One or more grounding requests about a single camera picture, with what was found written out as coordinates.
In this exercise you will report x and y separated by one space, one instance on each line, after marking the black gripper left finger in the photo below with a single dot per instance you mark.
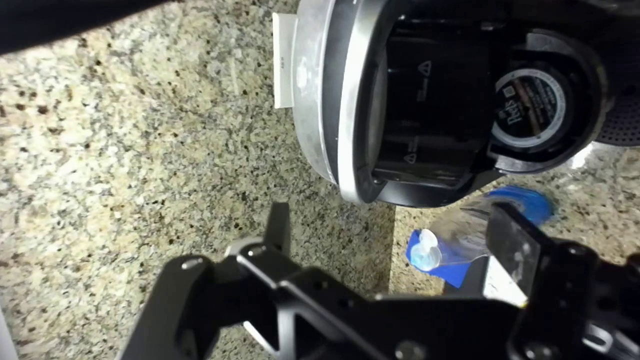
291 310

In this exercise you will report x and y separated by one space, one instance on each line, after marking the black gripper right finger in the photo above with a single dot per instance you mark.
581 307

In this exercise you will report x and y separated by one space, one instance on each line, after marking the black coffee maker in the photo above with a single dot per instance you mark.
418 103

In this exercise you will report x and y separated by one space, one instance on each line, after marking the blue lid clear container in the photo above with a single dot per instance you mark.
454 240

